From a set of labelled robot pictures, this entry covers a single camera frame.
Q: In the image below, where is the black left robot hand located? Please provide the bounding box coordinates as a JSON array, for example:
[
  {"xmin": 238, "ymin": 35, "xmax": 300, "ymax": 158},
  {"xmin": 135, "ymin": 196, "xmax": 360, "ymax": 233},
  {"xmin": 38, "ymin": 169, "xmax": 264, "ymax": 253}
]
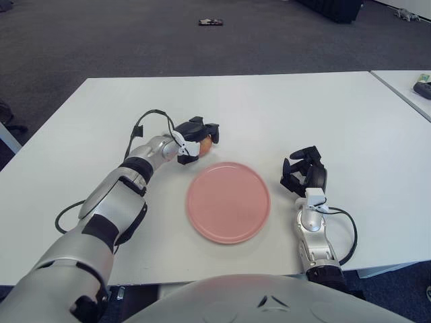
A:
[{"xmin": 174, "ymin": 116, "xmax": 222, "ymax": 166}]

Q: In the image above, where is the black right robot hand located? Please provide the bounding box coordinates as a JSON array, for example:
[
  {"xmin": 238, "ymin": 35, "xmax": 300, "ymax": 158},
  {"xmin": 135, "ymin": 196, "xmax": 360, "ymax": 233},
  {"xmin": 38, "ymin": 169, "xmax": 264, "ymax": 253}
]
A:
[{"xmin": 279, "ymin": 145, "xmax": 328, "ymax": 199}]

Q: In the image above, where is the red yellow apple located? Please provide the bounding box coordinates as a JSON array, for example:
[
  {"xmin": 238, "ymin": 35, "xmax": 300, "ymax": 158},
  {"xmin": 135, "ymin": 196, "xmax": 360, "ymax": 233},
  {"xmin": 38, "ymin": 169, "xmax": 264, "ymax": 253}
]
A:
[{"xmin": 197, "ymin": 133, "xmax": 213, "ymax": 157}]

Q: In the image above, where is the pink round plate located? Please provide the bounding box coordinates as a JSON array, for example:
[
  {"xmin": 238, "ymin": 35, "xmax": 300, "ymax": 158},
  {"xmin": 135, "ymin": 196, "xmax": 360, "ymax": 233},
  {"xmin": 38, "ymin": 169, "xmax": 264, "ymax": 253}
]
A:
[{"xmin": 185, "ymin": 161, "xmax": 271, "ymax": 245}]

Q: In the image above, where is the grey handheld controller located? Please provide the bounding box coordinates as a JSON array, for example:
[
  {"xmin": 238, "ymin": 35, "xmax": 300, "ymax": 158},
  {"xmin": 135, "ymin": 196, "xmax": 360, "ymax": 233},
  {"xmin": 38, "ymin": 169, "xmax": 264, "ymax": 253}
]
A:
[{"xmin": 412, "ymin": 81, "xmax": 431, "ymax": 99}]

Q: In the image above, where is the grey robot torso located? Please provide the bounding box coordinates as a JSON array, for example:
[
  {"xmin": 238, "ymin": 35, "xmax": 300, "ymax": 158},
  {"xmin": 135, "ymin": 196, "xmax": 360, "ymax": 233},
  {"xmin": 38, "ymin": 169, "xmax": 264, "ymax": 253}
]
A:
[{"xmin": 126, "ymin": 274, "xmax": 405, "ymax": 323}]

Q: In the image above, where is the black cabinet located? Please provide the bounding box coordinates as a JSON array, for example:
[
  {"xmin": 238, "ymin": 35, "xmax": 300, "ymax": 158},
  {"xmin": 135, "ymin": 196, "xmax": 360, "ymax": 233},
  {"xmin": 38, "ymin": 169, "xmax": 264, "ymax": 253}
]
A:
[{"xmin": 296, "ymin": 0, "xmax": 365, "ymax": 24}]

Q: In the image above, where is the grey floor clutter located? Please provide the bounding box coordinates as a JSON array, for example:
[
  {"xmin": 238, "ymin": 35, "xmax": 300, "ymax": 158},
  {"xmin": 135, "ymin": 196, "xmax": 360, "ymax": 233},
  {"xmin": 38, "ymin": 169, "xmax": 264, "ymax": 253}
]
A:
[{"xmin": 394, "ymin": 8, "xmax": 422, "ymax": 22}]

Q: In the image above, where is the white desk leg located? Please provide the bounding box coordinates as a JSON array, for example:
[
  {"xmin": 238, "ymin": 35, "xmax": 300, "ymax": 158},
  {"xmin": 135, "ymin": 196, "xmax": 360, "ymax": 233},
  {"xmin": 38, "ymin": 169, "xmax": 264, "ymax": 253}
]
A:
[{"xmin": 0, "ymin": 120, "xmax": 23, "ymax": 155}]

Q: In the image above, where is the black office chair base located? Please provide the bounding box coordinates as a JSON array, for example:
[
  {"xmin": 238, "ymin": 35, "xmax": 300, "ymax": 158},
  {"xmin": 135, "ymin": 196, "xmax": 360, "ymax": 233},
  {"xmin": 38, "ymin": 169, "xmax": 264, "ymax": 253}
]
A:
[{"xmin": 0, "ymin": 100, "xmax": 28, "ymax": 132}]

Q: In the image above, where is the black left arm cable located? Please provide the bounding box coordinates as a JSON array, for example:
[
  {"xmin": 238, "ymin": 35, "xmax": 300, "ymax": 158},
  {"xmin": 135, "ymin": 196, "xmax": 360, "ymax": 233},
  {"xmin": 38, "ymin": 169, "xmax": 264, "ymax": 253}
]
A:
[{"xmin": 55, "ymin": 109, "xmax": 176, "ymax": 235}]

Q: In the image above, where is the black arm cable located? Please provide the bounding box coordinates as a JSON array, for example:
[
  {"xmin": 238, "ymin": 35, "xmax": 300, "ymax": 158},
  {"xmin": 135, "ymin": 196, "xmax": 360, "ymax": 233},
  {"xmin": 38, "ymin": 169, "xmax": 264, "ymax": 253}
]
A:
[
  {"xmin": 325, "ymin": 207, "xmax": 357, "ymax": 266},
  {"xmin": 55, "ymin": 109, "xmax": 176, "ymax": 235}
]

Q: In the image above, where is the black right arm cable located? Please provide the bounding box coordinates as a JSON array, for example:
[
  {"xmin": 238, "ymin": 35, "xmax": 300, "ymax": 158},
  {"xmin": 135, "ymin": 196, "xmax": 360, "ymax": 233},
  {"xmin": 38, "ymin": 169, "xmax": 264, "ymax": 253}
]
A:
[{"xmin": 325, "ymin": 207, "xmax": 357, "ymax": 266}]

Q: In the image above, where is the white table frame bar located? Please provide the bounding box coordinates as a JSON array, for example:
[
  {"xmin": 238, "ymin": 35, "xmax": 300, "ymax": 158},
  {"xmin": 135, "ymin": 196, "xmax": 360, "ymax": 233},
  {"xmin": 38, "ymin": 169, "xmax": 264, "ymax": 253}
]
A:
[{"xmin": 356, "ymin": 262, "xmax": 420, "ymax": 279}]

